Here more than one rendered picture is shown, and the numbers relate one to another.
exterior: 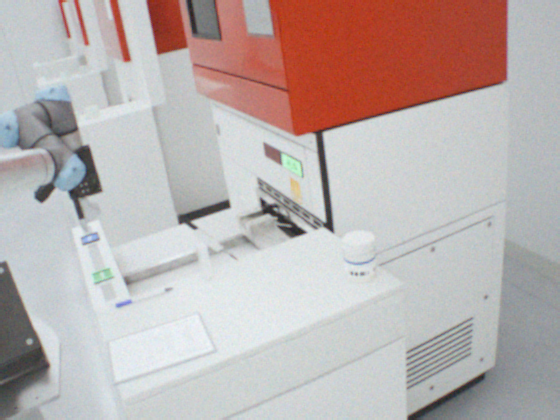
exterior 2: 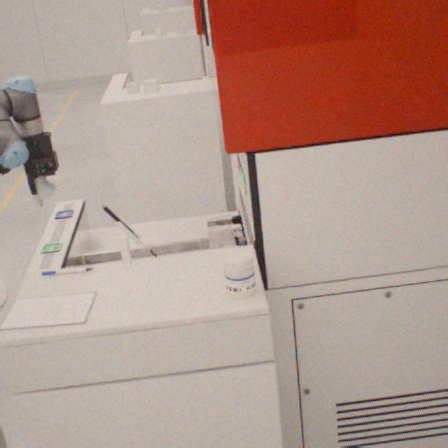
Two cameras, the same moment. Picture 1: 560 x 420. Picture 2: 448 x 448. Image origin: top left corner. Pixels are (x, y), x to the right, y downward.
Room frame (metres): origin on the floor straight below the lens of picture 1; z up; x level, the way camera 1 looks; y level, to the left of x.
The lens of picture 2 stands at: (-0.34, -0.65, 1.75)
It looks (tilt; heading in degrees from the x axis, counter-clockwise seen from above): 23 degrees down; 21
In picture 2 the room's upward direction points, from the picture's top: 7 degrees counter-clockwise
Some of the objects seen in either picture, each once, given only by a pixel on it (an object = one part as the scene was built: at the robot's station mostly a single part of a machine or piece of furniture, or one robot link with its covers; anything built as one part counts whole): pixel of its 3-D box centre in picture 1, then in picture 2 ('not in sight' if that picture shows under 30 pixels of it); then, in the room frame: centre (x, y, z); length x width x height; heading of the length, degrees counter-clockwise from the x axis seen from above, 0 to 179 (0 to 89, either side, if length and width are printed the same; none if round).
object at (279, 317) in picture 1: (247, 324); (140, 313); (0.99, 0.12, 0.89); 0.62 x 0.35 x 0.14; 112
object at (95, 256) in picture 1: (103, 278); (62, 252); (1.30, 0.54, 0.89); 0.55 x 0.09 x 0.14; 22
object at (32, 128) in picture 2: (66, 142); (29, 126); (1.20, 0.48, 1.33); 0.08 x 0.08 x 0.05
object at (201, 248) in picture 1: (208, 249); (130, 241); (1.11, 0.18, 1.03); 0.06 x 0.04 x 0.13; 112
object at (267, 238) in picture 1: (271, 241); (223, 250); (1.42, 0.05, 0.87); 0.36 x 0.08 x 0.03; 22
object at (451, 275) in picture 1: (363, 287); (352, 325); (1.78, -0.27, 0.41); 0.82 x 0.71 x 0.82; 22
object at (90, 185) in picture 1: (78, 172); (38, 154); (1.20, 0.47, 1.25); 0.09 x 0.08 x 0.12; 113
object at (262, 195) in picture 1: (288, 221); (246, 234); (1.48, -0.01, 0.89); 0.44 x 0.02 x 0.10; 22
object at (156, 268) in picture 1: (198, 253); (161, 248); (1.47, 0.28, 0.84); 0.50 x 0.02 x 0.03; 112
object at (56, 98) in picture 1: (55, 110); (22, 98); (1.19, 0.48, 1.40); 0.09 x 0.08 x 0.11; 146
